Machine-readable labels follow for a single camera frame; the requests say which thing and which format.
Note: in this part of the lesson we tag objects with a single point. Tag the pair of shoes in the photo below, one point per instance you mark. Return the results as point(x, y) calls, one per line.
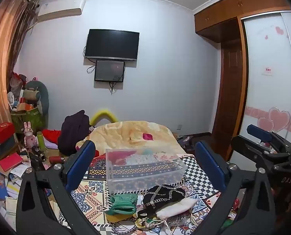
point(187, 143)

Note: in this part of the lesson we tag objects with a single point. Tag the red plastic bag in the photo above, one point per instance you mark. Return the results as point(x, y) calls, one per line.
point(17, 83)

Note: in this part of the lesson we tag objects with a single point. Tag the red and white paper label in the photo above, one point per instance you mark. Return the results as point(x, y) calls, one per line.
point(267, 71)

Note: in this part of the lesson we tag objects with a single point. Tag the grey plush toy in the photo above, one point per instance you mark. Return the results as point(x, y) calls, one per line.
point(41, 95)

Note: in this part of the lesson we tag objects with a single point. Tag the dark grey box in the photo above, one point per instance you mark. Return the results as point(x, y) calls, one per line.
point(3, 145)

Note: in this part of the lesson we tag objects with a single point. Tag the red box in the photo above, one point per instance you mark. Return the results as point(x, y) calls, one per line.
point(2, 132)

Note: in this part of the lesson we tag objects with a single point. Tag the red book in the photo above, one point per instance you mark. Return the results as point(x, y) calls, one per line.
point(11, 162)

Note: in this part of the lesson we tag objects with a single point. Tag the clear plastic storage box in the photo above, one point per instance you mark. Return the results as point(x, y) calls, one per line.
point(145, 173)

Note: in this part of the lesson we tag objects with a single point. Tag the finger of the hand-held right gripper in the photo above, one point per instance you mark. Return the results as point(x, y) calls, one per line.
point(253, 154)
point(258, 133)

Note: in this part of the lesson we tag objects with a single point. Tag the green cloth pouch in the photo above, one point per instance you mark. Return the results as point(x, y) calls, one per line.
point(122, 204)

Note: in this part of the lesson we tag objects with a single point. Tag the red can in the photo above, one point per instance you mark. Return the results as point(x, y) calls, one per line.
point(56, 159)

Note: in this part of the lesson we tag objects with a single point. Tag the small black wall monitor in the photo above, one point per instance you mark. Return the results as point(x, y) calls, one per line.
point(109, 71)

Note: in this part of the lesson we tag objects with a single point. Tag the black flashlight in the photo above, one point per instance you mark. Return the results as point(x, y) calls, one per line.
point(39, 153)

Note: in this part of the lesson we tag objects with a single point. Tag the black wall television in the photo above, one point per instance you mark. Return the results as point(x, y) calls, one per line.
point(111, 44)

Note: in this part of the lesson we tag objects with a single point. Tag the beige fleece blanket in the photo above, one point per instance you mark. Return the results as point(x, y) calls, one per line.
point(126, 137)

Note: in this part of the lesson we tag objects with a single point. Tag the red cloth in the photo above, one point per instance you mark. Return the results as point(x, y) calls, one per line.
point(52, 135)

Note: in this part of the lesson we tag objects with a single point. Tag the pink rabbit figurine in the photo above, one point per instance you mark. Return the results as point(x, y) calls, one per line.
point(29, 137)

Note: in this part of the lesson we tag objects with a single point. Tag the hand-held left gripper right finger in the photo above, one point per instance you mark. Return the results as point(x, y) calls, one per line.
point(208, 161)

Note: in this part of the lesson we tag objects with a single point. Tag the white air conditioner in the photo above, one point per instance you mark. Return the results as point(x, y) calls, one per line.
point(60, 8)

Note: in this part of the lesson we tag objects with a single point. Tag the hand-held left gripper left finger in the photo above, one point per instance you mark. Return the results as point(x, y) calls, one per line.
point(82, 160)

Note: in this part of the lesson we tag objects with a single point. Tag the green bottle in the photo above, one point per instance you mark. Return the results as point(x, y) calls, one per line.
point(40, 140)

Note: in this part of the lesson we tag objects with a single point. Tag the yellow foam tube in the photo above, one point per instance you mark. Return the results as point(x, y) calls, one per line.
point(104, 113)

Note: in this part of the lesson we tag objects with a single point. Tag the patterned bed sheet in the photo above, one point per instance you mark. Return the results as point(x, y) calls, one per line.
point(91, 200)

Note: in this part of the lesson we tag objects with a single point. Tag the green bag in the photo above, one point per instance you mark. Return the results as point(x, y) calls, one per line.
point(31, 120)

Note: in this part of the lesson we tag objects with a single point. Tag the pile of papers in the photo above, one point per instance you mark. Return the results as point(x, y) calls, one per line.
point(17, 176)

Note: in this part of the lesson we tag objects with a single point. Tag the wooden wardrobe with sliding doors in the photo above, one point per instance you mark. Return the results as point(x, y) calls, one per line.
point(265, 53)

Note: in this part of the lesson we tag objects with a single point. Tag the dark purple backpack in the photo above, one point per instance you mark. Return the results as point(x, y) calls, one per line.
point(73, 132)

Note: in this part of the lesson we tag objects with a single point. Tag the brown wooden door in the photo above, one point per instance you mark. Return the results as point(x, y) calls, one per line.
point(229, 98)

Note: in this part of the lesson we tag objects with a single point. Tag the brown window curtain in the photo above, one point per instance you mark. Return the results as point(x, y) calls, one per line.
point(3, 66)

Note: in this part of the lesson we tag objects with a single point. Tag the floral fabric scrunchie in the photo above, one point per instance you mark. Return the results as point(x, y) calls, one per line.
point(145, 225)

